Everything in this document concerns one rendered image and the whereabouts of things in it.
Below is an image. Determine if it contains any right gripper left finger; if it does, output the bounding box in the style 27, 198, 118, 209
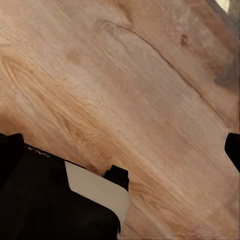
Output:
0, 133, 26, 192

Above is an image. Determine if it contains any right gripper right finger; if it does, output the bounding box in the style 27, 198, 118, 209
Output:
224, 133, 240, 172

